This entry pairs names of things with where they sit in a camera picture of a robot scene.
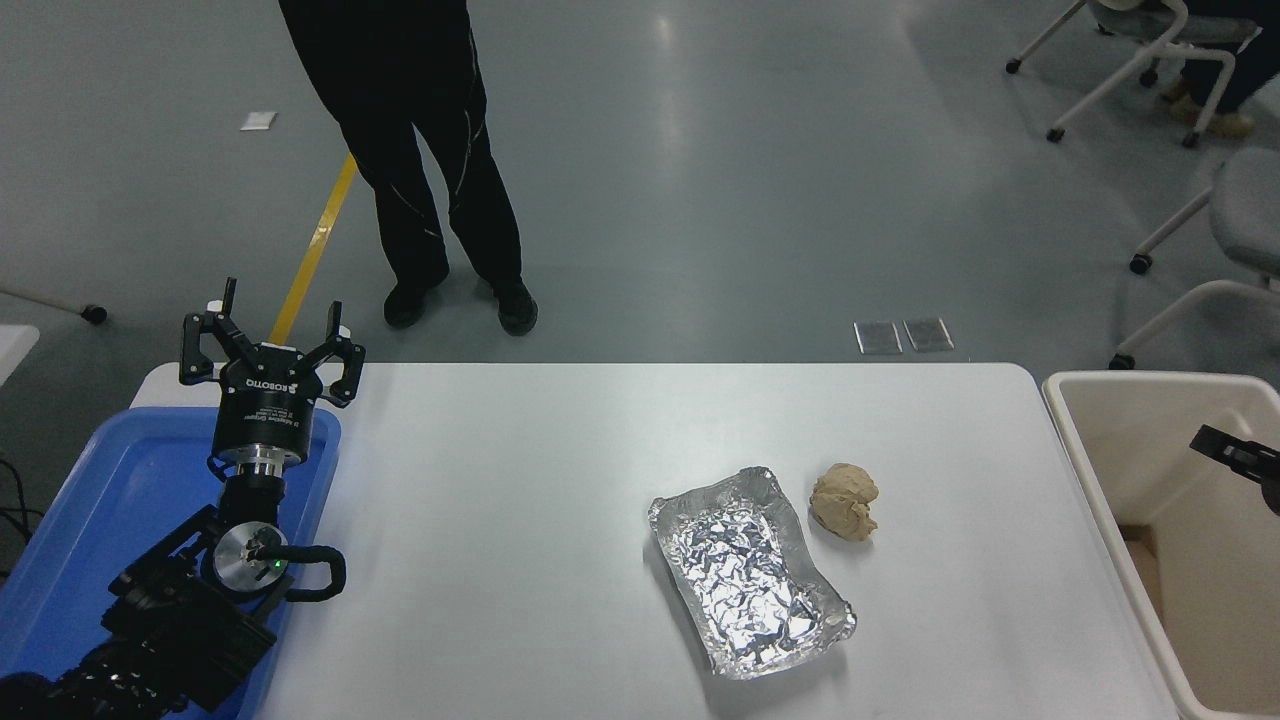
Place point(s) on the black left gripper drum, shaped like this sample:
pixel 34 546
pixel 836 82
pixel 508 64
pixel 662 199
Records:
pixel 268 412

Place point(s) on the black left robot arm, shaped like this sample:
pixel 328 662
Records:
pixel 180 630

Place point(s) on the large pale bin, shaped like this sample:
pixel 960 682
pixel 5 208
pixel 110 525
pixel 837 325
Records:
pixel 1130 440

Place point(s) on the white bar with caster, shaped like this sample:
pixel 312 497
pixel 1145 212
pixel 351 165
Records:
pixel 93 313

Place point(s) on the brown cardboard piece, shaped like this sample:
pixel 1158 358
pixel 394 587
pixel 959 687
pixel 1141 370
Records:
pixel 1143 560

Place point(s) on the blue plastic tray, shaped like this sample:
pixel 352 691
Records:
pixel 130 480

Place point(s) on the small white table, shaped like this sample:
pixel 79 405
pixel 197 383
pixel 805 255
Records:
pixel 13 352

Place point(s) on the grey office chair white legs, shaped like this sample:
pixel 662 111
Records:
pixel 1250 212
pixel 1155 22

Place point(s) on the metal floor plate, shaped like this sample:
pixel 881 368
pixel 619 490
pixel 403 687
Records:
pixel 928 334
pixel 878 337

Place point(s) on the seated person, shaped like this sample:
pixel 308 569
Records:
pixel 1220 75

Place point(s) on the crumpled tan paper ball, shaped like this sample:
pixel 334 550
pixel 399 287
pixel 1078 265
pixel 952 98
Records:
pixel 843 501

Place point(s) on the crumpled foil tray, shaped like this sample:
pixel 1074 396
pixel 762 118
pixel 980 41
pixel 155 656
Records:
pixel 743 580

